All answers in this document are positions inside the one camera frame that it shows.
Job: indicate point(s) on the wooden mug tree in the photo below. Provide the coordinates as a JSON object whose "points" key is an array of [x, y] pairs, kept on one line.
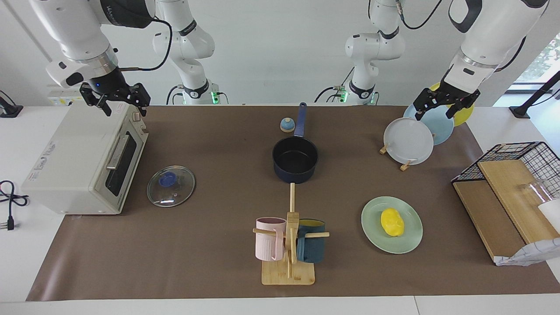
{"points": [[288, 273]]}

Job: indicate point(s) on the wooden cutting board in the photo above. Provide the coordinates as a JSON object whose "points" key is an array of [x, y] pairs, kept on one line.
{"points": [[494, 210]]}

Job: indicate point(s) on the black clamp mount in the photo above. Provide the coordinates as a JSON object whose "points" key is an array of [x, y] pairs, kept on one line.
{"points": [[8, 109]]}

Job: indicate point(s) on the white cup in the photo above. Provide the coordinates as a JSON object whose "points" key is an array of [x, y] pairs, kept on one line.
{"points": [[552, 214]]}

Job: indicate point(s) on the wooden plate rack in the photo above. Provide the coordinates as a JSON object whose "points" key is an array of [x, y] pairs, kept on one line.
{"points": [[405, 166]]}

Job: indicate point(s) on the brown table mat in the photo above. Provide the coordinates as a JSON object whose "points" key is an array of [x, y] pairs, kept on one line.
{"points": [[218, 245]]}

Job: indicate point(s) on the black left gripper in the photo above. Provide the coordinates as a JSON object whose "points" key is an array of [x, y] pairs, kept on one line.
{"points": [[439, 98]]}

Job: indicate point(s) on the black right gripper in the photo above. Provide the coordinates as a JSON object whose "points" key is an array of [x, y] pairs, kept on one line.
{"points": [[127, 94]]}

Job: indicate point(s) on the mint green plate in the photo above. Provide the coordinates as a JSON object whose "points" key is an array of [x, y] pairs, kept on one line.
{"points": [[372, 227]]}

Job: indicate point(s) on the black angled stand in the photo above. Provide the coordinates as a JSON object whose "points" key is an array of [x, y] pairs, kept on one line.
{"points": [[531, 98]]}

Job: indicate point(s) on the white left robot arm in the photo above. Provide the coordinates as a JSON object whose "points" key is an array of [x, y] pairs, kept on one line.
{"points": [[494, 30]]}

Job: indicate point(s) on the white power strip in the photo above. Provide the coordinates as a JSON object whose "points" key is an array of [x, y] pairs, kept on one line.
{"points": [[61, 97]]}

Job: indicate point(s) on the pink ribbed mug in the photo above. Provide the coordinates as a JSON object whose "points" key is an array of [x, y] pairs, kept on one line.
{"points": [[267, 243]]}

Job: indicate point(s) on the glass lid blue knob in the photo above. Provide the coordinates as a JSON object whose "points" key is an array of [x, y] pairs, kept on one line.
{"points": [[170, 186]]}

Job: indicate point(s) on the light blue plate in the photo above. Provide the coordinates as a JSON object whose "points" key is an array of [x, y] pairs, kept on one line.
{"points": [[442, 129]]}

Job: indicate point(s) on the beige toaster oven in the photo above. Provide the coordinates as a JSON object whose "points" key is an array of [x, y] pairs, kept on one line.
{"points": [[70, 166]]}

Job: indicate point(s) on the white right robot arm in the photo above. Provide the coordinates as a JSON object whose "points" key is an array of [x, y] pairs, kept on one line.
{"points": [[78, 30]]}

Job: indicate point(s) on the dark teal mug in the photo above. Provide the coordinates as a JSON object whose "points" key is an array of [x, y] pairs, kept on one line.
{"points": [[311, 249]]}

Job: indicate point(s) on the yellow plate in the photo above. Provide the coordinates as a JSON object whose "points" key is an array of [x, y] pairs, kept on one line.
{"points": [[464, 114]]}

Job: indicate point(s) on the clear drinking glass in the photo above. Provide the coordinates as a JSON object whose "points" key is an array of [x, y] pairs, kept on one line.
{"points": [[536, 192]]}

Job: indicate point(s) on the grey plate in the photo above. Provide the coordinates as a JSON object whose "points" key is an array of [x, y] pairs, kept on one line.
{"points": [[409, 141]]}

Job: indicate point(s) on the white patterned cloth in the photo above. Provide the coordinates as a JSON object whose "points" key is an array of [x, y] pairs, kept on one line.
{"points": [[529, 253]]}

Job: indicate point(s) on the dark blue saucepan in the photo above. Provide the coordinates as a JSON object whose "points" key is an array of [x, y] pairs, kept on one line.
{"points": [[295, 157]]}

